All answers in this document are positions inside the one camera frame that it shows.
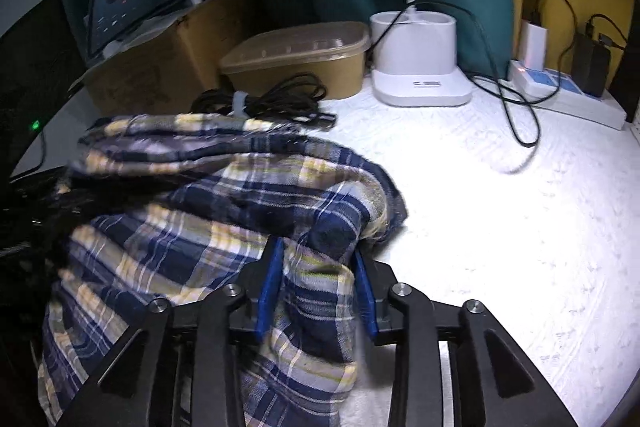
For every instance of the blue plaid pants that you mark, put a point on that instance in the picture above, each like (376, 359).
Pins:
(200, 217)

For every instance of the white desk lamp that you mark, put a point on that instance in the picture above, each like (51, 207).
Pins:
(415, 57)

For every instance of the cardboard box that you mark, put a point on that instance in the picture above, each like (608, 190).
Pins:
(165, 67)

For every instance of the white charger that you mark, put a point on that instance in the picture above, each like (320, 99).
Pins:
(531, 44)

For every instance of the clear tablet stand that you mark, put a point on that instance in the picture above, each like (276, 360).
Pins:
(165, 14)

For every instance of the black charger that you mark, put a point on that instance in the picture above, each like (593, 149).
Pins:
(592, 67)

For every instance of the brown lidded food container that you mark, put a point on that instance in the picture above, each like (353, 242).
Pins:
(300, 67)

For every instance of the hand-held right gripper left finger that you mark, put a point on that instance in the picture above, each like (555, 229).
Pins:
(270, 292)

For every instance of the black frame post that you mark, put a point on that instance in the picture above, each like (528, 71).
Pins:
(625, 72)

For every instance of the white power strip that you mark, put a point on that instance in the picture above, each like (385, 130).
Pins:
(600, 112)

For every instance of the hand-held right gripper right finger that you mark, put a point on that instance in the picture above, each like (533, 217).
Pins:
(365, 297)

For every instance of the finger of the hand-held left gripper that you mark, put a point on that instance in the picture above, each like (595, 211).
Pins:
(60, 207)

